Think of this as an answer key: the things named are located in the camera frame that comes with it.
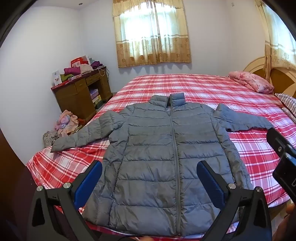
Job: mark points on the purple folded clothes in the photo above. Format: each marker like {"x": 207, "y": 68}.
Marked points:
{"x": 96, "y": 64}

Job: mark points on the magenta folded clothes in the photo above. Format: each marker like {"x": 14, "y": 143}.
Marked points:
{"x": 71, "y": 70}

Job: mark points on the red plaid bed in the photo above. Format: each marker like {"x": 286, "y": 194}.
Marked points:
{"x": 185, "y": 85}

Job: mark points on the pink floral quilt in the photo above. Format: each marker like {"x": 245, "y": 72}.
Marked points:
{"x": 252, "y": 81}

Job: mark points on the white printed card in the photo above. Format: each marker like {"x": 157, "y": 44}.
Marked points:
{"x": 56, "y": 77}

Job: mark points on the red cardboard box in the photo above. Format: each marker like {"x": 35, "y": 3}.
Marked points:
{"x": 78, "y": 61}

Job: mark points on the stack of flat boxes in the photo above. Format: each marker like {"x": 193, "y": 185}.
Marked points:
{"x": 95, "y": 96}

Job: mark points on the beige patterned window curtain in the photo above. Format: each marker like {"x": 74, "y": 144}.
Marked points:
{"x": 277, "y": 34}
{"x": 150, "y": 30}

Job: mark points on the grey puffer jacket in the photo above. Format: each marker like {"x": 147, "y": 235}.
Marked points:
{"x": 148, "y": 150}

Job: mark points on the green folded cloth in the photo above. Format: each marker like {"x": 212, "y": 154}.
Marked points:
{"x": 65, "y": 77}

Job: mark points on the wooden headboard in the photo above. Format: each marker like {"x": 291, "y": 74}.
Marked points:
{"x": 281, "y": 80}

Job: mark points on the grey floral cloth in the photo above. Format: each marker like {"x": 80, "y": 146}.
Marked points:
{"x": 50, "y": 138}

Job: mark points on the brown wooden desk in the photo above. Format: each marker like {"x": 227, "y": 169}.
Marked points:
{"x": 74, "y": 99}

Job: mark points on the pink clothes pile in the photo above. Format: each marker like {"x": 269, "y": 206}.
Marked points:
{"x": 68, "y": 121}

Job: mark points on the striped pillow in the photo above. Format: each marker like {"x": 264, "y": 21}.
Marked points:
{"x": 289, "y": 102}

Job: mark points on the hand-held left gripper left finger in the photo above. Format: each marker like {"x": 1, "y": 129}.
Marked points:
{"x": 89, "y": 183}

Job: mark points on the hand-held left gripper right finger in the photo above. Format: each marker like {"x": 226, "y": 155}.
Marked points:
{"x": 209, "y": 183}

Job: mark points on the pale pink folded cloth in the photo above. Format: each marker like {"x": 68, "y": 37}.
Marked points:
{"x": 86, "y": 68}

